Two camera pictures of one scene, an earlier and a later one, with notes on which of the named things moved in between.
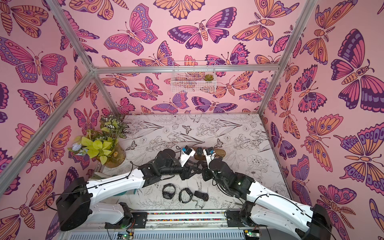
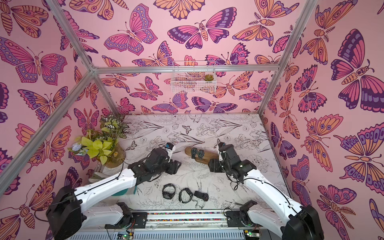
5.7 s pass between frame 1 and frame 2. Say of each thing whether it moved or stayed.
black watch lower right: stayed
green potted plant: stayed
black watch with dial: moved
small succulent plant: stayed
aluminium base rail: stayed
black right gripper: moved
